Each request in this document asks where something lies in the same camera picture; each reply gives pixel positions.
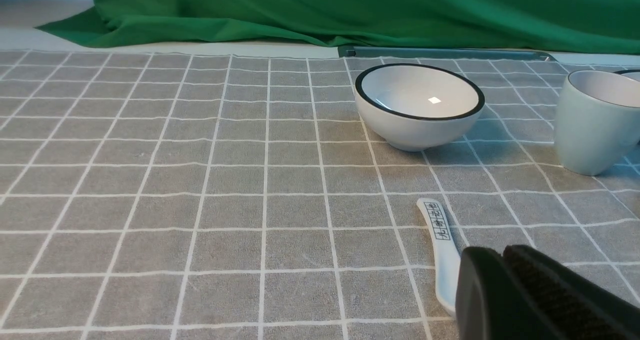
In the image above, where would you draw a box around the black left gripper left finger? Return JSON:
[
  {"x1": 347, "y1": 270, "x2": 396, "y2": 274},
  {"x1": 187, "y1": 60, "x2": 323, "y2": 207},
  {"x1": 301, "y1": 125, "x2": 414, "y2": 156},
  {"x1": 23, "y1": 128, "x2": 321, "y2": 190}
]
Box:
[{"x1": 455, "y1": 246, "x2": 566, "y2": 340}]

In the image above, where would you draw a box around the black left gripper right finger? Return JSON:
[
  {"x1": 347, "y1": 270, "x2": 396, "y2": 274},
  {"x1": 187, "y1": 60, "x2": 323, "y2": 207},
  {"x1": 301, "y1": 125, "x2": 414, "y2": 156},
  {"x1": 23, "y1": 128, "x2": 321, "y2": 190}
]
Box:
[{"x1": 502, "y1": 245, "x2": 639, "y2": 340}]

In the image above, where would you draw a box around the light blue ceramic cup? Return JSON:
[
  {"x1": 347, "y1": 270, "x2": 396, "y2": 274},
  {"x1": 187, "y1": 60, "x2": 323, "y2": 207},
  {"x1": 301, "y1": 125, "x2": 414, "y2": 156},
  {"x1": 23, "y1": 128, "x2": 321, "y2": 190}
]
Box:
[{"x1": 554, "y1": 69, "x2": 640, "y2": 176}]

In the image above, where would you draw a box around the white spoon with characters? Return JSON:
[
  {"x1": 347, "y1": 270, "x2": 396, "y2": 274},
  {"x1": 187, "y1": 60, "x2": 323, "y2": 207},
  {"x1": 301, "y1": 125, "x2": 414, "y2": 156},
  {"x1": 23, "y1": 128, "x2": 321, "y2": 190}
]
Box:
[{"x1": 416, "y1": 198, "x2": 461, "y2": 318}]

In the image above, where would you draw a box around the white bowl black rim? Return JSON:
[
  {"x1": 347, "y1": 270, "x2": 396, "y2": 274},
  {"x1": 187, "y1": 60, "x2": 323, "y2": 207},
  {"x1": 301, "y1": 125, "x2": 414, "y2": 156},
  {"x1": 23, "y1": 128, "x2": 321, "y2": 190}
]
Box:
[{"x1": 353, "y1": 63, "x2": 486, "y2": 153}]

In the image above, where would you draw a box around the white plate black rim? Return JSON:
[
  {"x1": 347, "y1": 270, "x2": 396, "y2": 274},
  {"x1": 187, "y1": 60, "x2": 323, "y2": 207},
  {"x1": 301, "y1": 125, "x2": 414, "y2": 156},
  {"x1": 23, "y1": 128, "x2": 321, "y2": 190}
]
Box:
[{"x1": 614, "y1": 69, "x2": 640, "y2": 81}]

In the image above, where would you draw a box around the green backdrop cloth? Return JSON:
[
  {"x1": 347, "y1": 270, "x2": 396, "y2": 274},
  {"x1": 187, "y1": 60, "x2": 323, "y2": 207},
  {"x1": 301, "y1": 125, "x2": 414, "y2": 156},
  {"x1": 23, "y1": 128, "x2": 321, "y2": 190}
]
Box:
[{"x1": 39, "y1": 0, "x2": 640, "y2": 55}]

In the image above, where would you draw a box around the grey checked tablecloth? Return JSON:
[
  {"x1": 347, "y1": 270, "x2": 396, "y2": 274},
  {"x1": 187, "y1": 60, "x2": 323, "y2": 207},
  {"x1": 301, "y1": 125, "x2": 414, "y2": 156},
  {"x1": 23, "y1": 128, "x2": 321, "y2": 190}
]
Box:
[{"x1": 0, "y1": 50, "x2": 639, "y2": 340}]

